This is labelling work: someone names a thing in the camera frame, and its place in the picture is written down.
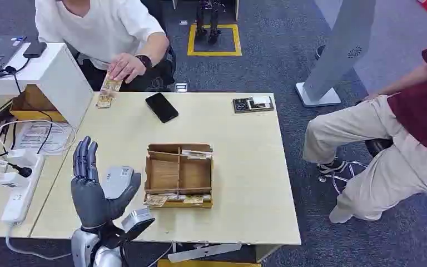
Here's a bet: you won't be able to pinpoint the chrome chair base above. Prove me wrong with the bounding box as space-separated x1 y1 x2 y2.
317 160 368 195

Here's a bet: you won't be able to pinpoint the stack of printed cards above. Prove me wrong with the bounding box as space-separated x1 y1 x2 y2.
181 149 214 160

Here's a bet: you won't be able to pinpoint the thin black cable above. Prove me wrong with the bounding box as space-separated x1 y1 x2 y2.
0 65 54 156

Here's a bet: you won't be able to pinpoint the black robot legs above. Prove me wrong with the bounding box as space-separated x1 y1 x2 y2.
194 0 222 46

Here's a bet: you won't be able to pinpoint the yellow printed card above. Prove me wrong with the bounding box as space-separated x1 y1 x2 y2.
95 72 124 110

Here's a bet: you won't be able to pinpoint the wooden card box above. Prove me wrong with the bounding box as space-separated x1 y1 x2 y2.
143 142 214 209

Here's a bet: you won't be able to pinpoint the person in white shirt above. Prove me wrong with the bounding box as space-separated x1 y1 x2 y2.
34 0 177 93

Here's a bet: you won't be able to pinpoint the white charger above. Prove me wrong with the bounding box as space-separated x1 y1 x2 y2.
0 171 31 189

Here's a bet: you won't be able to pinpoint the brown cardboard box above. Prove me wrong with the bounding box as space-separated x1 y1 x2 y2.
9 83 67 123

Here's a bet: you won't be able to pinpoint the pale wooden desk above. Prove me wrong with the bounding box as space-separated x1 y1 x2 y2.
30 91 302 246

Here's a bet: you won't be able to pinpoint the dark wristwatch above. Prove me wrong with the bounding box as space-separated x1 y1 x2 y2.
136 54 154 71

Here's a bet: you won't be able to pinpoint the white power strip cord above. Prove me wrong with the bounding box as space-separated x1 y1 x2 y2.
4 222 73 261

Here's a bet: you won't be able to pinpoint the person's hand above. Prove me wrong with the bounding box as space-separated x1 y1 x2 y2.
108 52 148 84

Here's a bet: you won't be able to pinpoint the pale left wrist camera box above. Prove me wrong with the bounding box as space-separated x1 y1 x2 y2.
121 207 156 243

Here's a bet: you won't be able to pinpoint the person in red shirt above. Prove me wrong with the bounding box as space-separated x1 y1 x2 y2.
303 36 427 225

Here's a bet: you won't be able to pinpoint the white desk bracket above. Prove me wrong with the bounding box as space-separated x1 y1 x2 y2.
167 243 244 264

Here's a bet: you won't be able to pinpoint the pale grey flat box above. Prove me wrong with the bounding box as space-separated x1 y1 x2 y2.
102 165 136 200

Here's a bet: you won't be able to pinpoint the white standing panel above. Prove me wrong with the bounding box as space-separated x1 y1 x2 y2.
295 0 377 108

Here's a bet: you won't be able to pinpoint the white power strip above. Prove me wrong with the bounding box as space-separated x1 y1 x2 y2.
1 154 46 224

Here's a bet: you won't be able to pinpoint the dark card case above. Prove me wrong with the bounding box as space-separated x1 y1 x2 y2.
232 96 275 114

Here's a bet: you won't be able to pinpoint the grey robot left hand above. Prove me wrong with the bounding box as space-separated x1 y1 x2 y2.
69 136 142 231

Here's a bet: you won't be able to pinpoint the white cabinet box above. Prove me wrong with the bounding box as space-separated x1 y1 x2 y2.
0 42 95 130

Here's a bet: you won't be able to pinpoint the black smartphone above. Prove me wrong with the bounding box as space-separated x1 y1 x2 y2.
145 92 180 124

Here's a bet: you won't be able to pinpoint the printed paper sheet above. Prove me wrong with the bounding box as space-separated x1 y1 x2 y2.
13 121 75 155

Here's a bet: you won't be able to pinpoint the white looped cable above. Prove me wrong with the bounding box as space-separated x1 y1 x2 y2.
0 118 77 156

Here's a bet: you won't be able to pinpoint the black plug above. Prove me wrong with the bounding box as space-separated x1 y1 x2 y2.
8 163 33 179

